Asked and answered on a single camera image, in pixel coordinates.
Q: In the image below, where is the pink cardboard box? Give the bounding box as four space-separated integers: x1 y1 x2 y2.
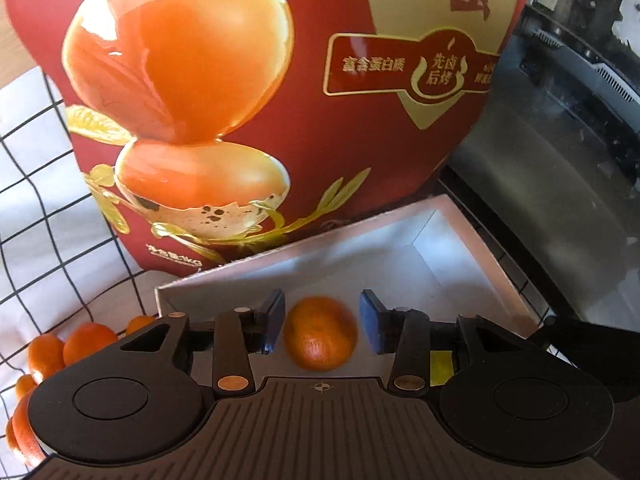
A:
154 195 540 390

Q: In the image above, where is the red printed food package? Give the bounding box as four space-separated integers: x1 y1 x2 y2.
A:
0 0 543 281

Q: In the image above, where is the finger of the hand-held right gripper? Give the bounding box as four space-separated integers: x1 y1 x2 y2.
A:
531 316 640 366

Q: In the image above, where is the white black checked tablecloth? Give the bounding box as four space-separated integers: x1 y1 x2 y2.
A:
0 71 551 480

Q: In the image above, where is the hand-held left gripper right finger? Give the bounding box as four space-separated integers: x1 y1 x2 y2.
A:
359 289 523 395

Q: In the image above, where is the green apple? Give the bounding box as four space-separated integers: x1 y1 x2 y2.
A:
430 350 457 387

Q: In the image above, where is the black flat screen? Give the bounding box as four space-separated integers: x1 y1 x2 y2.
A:
440 45 640 322

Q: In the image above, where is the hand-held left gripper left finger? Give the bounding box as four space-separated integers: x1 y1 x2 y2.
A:
120 289 286 397

